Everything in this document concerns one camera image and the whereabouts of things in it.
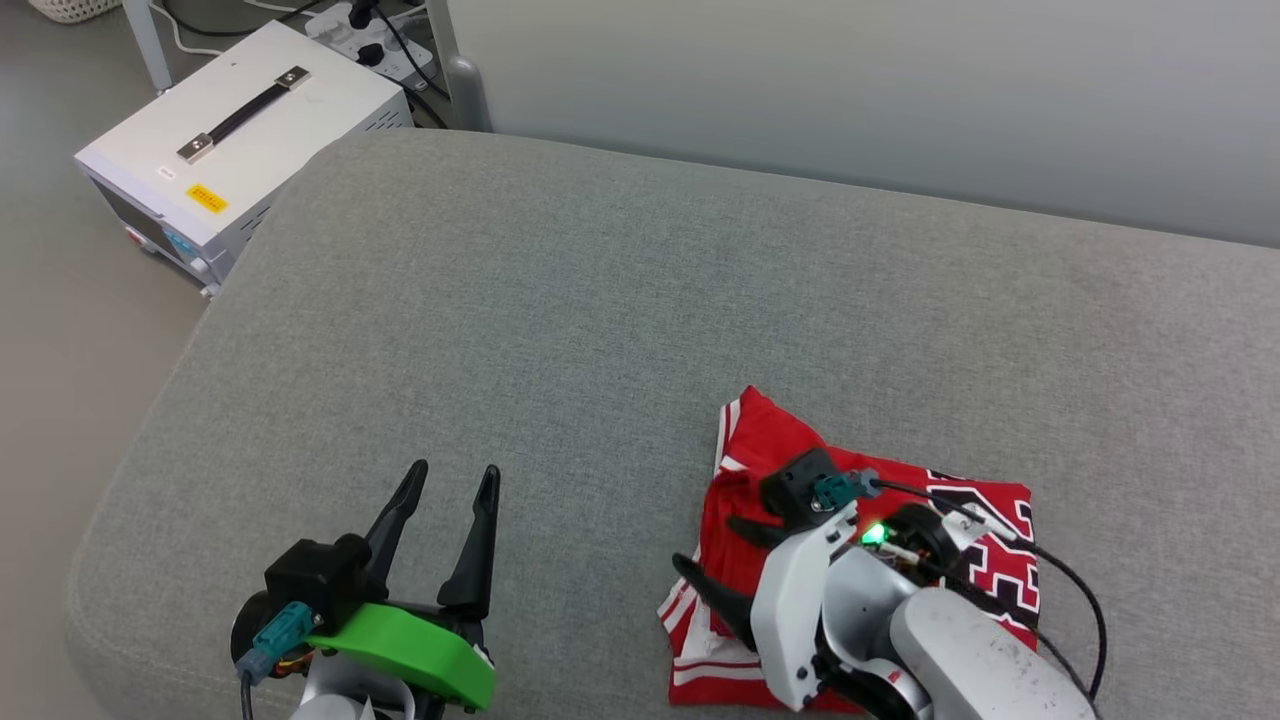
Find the white floor cable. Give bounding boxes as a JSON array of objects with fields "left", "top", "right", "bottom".
[{"left": 172, "top": 0, "right": 229, "bottom": 58}]

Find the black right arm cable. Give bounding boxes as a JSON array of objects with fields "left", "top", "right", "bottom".
[{"left": 868, "top": 478, "right": 1111, "bottom": 703}]

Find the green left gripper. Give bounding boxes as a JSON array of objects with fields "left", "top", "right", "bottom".
[{"left": 305, "top": 458, "right": 503, "bottom": 713}]

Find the thin grey metal leg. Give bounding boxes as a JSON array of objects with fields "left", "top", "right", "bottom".
[{"left": 121, "top": 0, "right": 174, "bottom": 97}]

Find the thick grey metal table leg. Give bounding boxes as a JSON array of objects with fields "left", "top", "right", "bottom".
[{"left": 424, "top": 0, "right": 494, "bottom": 134}]

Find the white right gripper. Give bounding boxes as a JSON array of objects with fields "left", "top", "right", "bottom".
[{"left": 671, "top": 498, "right": 867, "bottom": 713}]

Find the white equipment box with handle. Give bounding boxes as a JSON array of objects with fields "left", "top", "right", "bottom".
[{"left": 73, "top": 20, "right": 417, "bottom": 300}]

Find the white woven basket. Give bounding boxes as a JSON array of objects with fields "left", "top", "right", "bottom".
[{"left": 27, "top": 0, "right": 124, "bottom": 26}]

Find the white power strip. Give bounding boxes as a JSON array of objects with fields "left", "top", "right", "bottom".
[{"left": 304, "top": 0, "right": 437, "bottom": 87}]

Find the black floor power cable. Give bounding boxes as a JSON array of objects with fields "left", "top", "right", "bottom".
[{"left": 158, "top": 0, "right": 451, "bottom": 131}]

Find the red basketball jersey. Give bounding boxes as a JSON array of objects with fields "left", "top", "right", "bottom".
[{"left": 656, "top": 385, "right": 1042, "bottom": 714}]

